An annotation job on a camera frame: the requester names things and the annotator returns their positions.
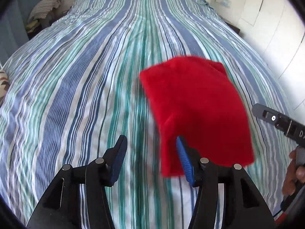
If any red knit sweater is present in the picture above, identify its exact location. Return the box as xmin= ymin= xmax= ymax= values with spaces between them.
xmin=139 ymin=56 xmax=254 ymax=177

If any pile of striped clothes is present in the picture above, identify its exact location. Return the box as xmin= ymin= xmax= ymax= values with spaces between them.
xmin=25 ymin=0 xmax=64 ymax=33

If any person's right hand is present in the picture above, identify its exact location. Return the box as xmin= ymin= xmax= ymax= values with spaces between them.
xmin=282 ymin=150 xmax=305 ymax=196

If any white wardrobe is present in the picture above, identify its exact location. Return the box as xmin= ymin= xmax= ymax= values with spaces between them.
xmin=238 ymin=0 xmax=304 ymax=110

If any striped blue green bedspread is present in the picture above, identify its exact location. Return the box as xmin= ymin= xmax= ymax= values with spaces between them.
xmin=1 ymin=0 xmax=293 ymax=228

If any patterned beige pillow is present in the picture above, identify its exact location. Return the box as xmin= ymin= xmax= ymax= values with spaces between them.
xmin=0 ymin=69 xmax=10 ymax=105

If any teal window curtain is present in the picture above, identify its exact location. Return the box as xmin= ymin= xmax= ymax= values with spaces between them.
xmin=1 ymin=0 xmax=41 ymax=64

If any white wall socket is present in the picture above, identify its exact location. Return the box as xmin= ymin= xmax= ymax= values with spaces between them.
xmin=215 ymin=0 xmax=231 ymax=8

